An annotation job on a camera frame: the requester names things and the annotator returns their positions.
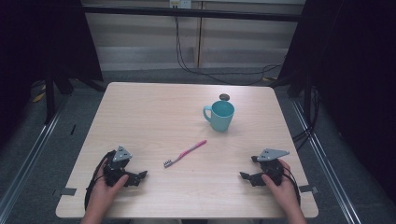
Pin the person's right hand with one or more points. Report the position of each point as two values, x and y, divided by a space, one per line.
285 193

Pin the grey tape piece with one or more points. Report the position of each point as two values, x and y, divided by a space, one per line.
308 188

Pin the black curtain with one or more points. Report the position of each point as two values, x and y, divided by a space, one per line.
351 77
40 46

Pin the metal floor rail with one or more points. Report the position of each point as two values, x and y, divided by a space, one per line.
29 161
323 161

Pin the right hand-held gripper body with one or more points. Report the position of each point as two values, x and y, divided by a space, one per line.
272 168

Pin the white wall power outlet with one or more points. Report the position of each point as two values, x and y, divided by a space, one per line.
180 3

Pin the pink toothbrush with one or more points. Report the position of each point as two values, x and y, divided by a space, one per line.
186 152

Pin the black horizontal bar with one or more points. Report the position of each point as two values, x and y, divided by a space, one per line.
193 13

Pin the black metal stand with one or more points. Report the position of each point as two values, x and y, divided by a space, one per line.
49 96

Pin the person's left hand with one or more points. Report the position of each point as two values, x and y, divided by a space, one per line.
104 193

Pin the small dark round object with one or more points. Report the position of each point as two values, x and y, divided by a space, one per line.
224 97

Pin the yellow floor tape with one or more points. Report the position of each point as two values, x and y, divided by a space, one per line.
39 97

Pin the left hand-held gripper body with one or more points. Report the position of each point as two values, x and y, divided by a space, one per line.
117 169

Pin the small black tape strip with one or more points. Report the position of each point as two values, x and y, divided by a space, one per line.
73 129

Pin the teal cup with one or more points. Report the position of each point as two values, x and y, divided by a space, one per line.
220 119

